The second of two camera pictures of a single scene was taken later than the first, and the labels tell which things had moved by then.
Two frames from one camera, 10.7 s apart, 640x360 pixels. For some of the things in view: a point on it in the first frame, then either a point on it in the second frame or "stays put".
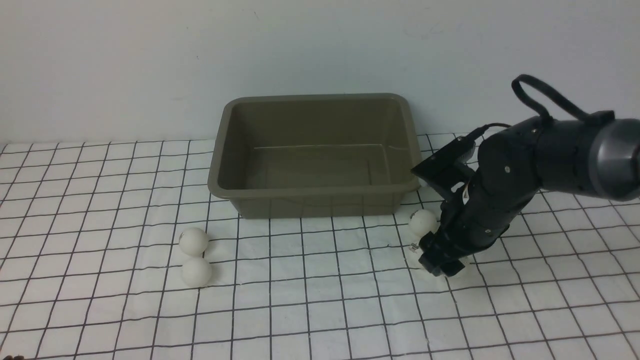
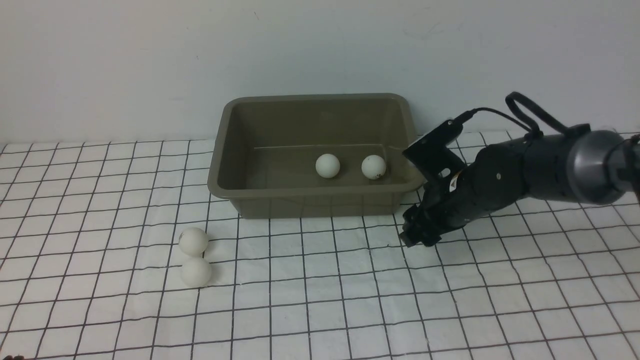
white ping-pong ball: x=413 y=251 -> x=373 y=167
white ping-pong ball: x=193 y=241 stays put
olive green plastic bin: x=313 y=155 stays put
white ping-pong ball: x=196 y=272 stays put
